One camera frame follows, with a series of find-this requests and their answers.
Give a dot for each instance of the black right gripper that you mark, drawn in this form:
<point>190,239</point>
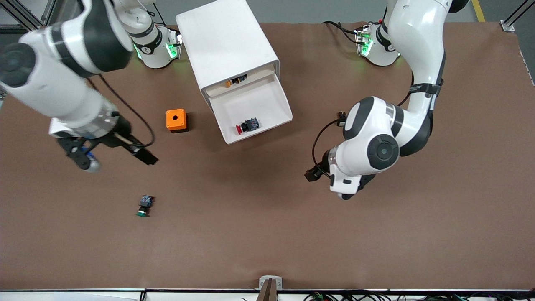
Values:
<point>118,135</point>

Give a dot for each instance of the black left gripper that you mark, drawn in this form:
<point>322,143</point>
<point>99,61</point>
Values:
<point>324,164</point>

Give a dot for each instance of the red mushroom push button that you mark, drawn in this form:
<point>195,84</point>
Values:
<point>246,126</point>

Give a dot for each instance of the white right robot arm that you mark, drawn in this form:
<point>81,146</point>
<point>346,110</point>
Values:
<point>62,83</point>

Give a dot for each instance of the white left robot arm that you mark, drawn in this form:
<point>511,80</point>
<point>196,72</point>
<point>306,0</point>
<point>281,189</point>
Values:
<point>418,42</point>

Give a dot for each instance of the green mushroom push button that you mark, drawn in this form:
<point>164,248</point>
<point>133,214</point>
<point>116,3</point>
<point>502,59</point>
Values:
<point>144,205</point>

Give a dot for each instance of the yellow push button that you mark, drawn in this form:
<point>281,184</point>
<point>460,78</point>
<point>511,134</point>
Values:
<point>234,81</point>

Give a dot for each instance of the orange button enclosure box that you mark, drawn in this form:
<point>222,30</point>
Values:
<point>175,119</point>

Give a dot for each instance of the black switch with white cap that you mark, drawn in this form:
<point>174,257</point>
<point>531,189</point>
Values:
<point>341,121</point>

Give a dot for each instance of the grey table edge bracket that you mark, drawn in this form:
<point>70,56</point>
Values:
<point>270,284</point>

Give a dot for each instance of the aluminium frame post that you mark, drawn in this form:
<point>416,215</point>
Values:
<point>508,26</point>
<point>25,14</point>

